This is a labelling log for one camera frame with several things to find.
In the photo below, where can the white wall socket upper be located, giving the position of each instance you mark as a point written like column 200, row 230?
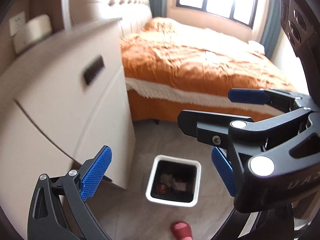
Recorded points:
column 16, row 22

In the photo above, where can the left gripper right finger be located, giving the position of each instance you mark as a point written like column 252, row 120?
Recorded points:
column 277, row 223

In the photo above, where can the cream padded headboard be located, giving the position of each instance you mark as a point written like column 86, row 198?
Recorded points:
column 132, row 14

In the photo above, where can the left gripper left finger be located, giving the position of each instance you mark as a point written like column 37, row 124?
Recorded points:
column 47, row 219

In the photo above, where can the red slipper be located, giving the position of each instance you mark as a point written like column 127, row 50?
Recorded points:
column 181, row 231

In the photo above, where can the orange bed cover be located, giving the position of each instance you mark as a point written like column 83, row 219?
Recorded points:
column 170, row 67

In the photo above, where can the white bedside cabinet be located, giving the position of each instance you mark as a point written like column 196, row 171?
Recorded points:
column 69, row 92

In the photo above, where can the white square trash bin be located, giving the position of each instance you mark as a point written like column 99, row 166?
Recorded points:
column 174, row 181

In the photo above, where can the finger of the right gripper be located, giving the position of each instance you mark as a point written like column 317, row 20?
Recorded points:
column 207, row 127
column 282, row 100

